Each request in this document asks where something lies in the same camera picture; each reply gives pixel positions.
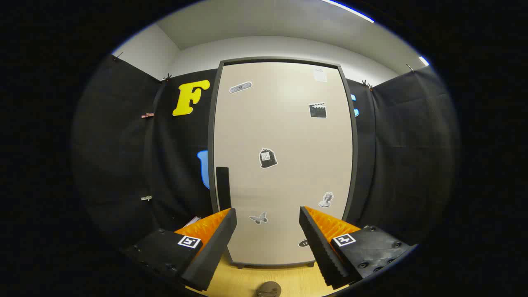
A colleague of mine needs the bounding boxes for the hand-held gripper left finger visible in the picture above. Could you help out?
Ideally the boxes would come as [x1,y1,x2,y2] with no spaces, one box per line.
[122,207,238,292]

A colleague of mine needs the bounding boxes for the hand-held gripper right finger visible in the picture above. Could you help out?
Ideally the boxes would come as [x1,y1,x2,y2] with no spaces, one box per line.
[299,206,417,289]

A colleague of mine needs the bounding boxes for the brown fuzzy shoe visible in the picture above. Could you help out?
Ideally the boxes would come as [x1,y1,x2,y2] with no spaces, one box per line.
[256,281,282,297]

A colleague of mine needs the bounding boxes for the black door handle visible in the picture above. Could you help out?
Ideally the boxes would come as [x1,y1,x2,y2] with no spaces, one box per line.
[216,167,232,212]

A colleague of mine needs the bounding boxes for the grey shoe cabinet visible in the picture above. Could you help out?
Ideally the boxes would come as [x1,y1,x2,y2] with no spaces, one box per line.
[207,57,359,269]

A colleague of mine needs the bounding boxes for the black backdrop cloth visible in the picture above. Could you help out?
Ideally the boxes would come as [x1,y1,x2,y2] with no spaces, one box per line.
[72,54,460,252]

